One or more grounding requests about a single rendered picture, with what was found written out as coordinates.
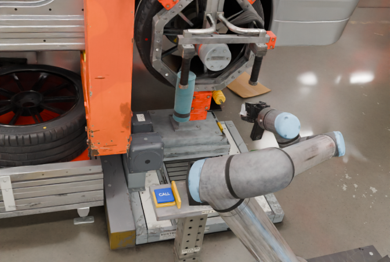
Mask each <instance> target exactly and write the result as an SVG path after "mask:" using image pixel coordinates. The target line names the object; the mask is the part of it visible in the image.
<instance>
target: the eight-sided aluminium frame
mask: <svg viewBox="0 0 390 262"><path fill-rule="evenodd" d="M191 1H192V0H179V2H178V3H177V4H176V5H174V6H173V7H172V8H171V9H170V10H166V8H163V9H161V10H160V11H159V12H158V13H157V14H156V15H155V16H154V17H153V22H152V32H151V49H150V62H151V64H152V67H153V68H155V69H156V70H157V71H158V72H159V73H160V74H161V75H162V76H163V77H164V78H165V79H166V80H168V81H169V82H170V83H171V84H172V85H173V86H174V87H176V82H177V78H178V76H177V75H176V74H175V73H174V72H173V71H172V70H171V69H170V68H169V67H168V66H167V65H166V64H165V63H164V62H162V61H161V50H162V42H163V29H164V26H165V25H166V24H167V23H168V22H169V21H170V20H171V19H172V18H174V17H175V16H176V15H177V14H178V13H179V12H180V11H181V10H182V9H184V8H185V7H186V6H187V5H188V4H189V3H191ZM236 1H237V2H238V4H239V5H240V6H241V8H242V9H243V10H244V11H252V12H254V13H255V14H256V15H257V16H258V18H259V20H260V21H261V23H262V24H263V25H264V22H263V20H262V18H261V17H260V16H259V15H258V13H257V12H256V11H255V9H254V8H253V7H252V5H251V4H250V3H249V2H248V0H236ZM254 59H255V55H254V53H253V52H252V50H251V49H250V48H249V43H247V46H246V49H245V54H244V56H243V57H241V58H240V59H239V60H237V61H236V62H235V63H234V64H233V65H231V66H230V67H229V68H228V69H227V70H226V71H224V72H223V73H222V74H221V75H220V76H218V77H217V78H207V79H195V84H194V92H200V91H212V90H216V91H218V90H222V89H223V88H225V87H226V86H227V85H228V84H230V83H231V82H232V81H234V80H235V79H236V78H237V77H238V76H240V75H241V74H242V73H243V72H244V71H246V70H247V69H248V68H250V67H251V66H252V65H253V63H254Z"/></svg>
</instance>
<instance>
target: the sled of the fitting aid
mask: <svg viewBox="0 0 390 262"><path fill-rule="evenodd" d="M211 113H212V115H213V117H214V119H215V121H216V123H217V125H218V127H219V128H220V130H221V132H222V134H223V137H222V141H212V142H205V143H192V144H180V145H167V146H164V160H163V161H171V160H177V159H189V158H200V157H211V156H218V155H229V153H230V148H231V144H230V142H229V140H228V138H227V137H226V135H225V132H224V131H223V127H222V125H221V123H220V122H219V121H218V119H217V117H216V115H215V114H214V112H211Z"/></svg>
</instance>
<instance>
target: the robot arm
mask: <svg viewBox="0 0 390 262"><path fill-rule="evenodd" d="M240 118H241V119H242V120H244V121H247V122H250V123H254V125H253V128H252V132H251V135H250V137H251V139H252V141H255V140H260V139H261V138H262V135H263V133H264V130H267V131H269V132H272V133H273V134H274V136H275V139H276V141H277V143H278V146H279V148H277V147H268V148H264V149H261V150H256V151H251V152H245V153H241V154H234V155H227V156H222V157H215V158H205V159H201V160H198V161H196V162H195V163H194V164H193V165H192V167H191V169H190V172H189V191H190V194H191V196H192V198H193V199H194V200H195V201H197V202H201V203H203V202H208V203H209V205H210V206H211V207H212V208H213V210H214V211H216V212H217V213H218V214H219V215H220V216H221V218H222V219H223V220H224V222H225V223H226V224H227V225H228V226H229V228H230V229H231V230H232V231H233V233H234V234H235V235H236V237H238V239H239V240H240V241H241V243H242V244H243V245H244V246H245V247H246V249H247V250H248V251H249V252H250V253H251V255H252V256H253V257H254V259H256V261H257V262H307V261H306V260H305V259H303V258H302V257H299V256H296V255H295V254H294V252H293V251H292V250H291V248H290V247H289V245H288V244H287V242H286V241H285V240H284V238H283V237H282V235H281V234H280V233H279V231H278V230H277V228H276V227H275V225H274V224H273V223H272V221H271V220H270V218H269V217H268V216H267V214H266V213H265V212H264V210H263V209H262V208H261V206H260V204H259V203H258V202H257V200H256V199H255V198H254V197H258V196H262V195H267V194H271V193H274V192H277V191H280V190H282V189H284V188H286V187H287V186H288V185H289V184H290V183H291V182H292V180H293V178H294V176H296V175H298V174H300V173H302V172H304V171H305V170H307V169H309V168H311V167H313V166H315V165H317V164H318V163H321V162H323V161H325V160H327V159H330V158H332V157H340V156H343V155H344V154H345V143H344V138H343V136H342V134H341V132H339V131H337V132H335V131H333V132H329V133H322V134H315V135H311V136H304V137H301V136H300V133H299V131H300V127H301V125H300V122H299V120H298V118H297V117H296V116H294V115H293V114H290V113H288V112H283V111H279V110H277V109H274V108H271V107H270V105H268V104H266V102H263V101H259V103H252V102H249V103H247V102H246V103H245V106H244V104H242V106H241V112H240Z"/></svg>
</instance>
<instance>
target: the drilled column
mask: <svg viewBox="0 0 390 262"><path fill-rule="evenodd" d="M207 217H208V214H204V215H199V216H192V217H184V218H179V219H178V222H177V227H176V234H175V242H174V249H173V256H174V260H175V262H198V259H199V256H200V250H201V245H202V242H203V236H204V231H205V226H206V222H207Z"/></svg>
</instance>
